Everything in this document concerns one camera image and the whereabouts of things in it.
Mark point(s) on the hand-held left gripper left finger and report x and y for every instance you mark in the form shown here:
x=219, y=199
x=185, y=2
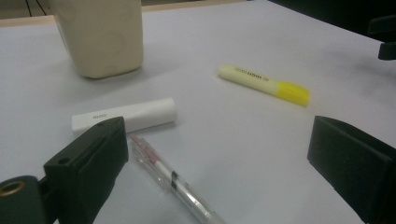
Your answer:
x=90, y=161

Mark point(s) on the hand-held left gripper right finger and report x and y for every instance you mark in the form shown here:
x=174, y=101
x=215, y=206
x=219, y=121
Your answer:
x=351, y=155

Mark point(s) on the white eraser stick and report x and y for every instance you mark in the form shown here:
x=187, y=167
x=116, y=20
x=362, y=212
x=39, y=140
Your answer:
x=146, y=113

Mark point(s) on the clear ballpoint pen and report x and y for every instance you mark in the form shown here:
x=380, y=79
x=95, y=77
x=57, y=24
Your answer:
x=174, y=182

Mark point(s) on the beige ceramic pen cup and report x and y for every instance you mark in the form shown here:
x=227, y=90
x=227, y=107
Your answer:
x=102, y=40

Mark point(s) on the yellow highlighter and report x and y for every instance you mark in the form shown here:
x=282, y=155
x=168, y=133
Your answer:
x=252, y=79

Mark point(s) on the black curtain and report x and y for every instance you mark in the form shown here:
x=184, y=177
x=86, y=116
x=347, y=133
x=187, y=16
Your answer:
x=327, y=12

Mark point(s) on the white table mat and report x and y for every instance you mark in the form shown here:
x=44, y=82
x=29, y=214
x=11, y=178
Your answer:
x=233, y=140

